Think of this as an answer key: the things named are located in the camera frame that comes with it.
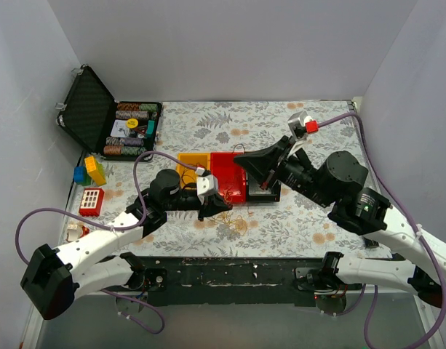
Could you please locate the thin red wire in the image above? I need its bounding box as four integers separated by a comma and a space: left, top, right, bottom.
215, 143, 247, 201

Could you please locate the thin purple wire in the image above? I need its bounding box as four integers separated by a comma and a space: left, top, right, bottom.
180, 161, 205, 190

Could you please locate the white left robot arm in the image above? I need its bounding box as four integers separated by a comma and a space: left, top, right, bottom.
20, 169, 232, 320

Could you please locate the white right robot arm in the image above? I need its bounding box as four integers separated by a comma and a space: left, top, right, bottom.
234, 137, 446, 309

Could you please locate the yellow plastic bin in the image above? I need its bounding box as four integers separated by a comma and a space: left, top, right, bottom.
176, 153, 210, 187

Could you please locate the red plastic bin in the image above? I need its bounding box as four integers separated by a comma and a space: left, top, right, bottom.
210, 152, 247, 205

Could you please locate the black plastic bin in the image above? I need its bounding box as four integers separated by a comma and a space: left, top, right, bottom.
245, 172, 281, 204

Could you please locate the yellow round chip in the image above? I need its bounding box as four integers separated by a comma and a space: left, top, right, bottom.
126, 118, 139, 129

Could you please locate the red white toy block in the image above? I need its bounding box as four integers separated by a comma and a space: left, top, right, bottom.
79, 188, 104, 217

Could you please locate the yellow toy brick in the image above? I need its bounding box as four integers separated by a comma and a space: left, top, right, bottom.
84, 156, 106, 186

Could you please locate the black poker chip case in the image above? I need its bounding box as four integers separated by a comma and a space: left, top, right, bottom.
56, 65, 163, 161

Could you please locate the blue toy brick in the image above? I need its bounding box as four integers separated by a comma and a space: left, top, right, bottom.
73, 166, 87, 185

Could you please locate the small red white toy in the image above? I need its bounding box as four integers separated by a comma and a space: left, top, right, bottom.
65, 224, 89, 242

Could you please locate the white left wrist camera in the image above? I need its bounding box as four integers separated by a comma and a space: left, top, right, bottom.
196, 174, 219, 204

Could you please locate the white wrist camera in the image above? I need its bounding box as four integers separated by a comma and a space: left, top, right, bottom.
196, 174, 219, 204
287, 111, 319, 154

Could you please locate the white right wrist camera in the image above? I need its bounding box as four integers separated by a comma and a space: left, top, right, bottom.
287, 111, 319, 154

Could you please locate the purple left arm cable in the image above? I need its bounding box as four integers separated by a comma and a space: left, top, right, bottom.
15, 151, 207, 334

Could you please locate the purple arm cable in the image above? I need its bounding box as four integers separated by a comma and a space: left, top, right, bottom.
315, 111, 446, 349
15, 151, 207, 334

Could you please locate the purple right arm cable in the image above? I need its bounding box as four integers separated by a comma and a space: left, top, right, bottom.
315, 111, 446, 349

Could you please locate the aluminium frame rail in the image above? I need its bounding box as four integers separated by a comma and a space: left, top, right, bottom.
20, 264, 116, 345

